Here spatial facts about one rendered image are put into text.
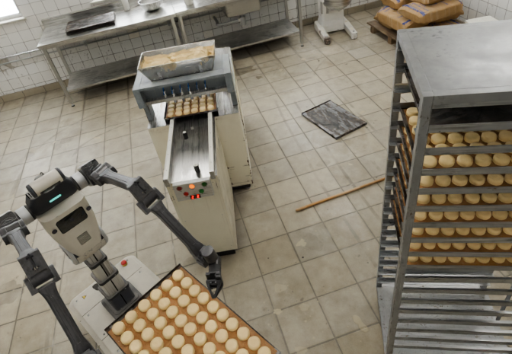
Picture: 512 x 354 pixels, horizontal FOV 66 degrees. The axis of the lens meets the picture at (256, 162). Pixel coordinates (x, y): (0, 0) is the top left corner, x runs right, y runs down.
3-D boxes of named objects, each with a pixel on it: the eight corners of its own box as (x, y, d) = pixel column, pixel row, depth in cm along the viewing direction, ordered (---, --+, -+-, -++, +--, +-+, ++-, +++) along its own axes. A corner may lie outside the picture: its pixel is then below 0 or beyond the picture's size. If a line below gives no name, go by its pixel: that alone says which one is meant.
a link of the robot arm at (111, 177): (146, 173, 170) (129, 189, 165) (163, 196, 177) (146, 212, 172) (102, 161, 201) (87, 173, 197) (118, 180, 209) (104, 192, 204)
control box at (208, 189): (177, 198, 260) (172, 183, 252) (214, 191, 260) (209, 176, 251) (177, 202, 258) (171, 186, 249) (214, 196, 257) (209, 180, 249)
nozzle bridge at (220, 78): (151, 106, 330) (137, 70, 309) (236, 91, 330) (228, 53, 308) (146, 129, 305) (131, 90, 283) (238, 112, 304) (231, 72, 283)
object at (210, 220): (196, 199, 359) (168, 118, 302) (234, 193, 358) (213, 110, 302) (196, 263, 304) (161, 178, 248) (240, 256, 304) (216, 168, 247)
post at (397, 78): (376, 289, 254) (398, 32, 146) (376, 285, 256) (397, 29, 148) (381, 289, 253) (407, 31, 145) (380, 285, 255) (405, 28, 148)
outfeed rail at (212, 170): (207, 49, 403) (206, 43, 399) (210, 49, 403) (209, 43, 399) (211, 180, 248) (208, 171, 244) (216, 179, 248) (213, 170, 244)
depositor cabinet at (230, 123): (182, 125, 457) (161, 59, 404) (243, 115, 456) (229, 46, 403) (177, 204, 358) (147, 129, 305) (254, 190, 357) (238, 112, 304)
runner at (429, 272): (378, 275, 239) (379, 272, 237) (378, 271, 241) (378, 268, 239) (494, 277, 227) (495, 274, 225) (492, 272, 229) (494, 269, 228)
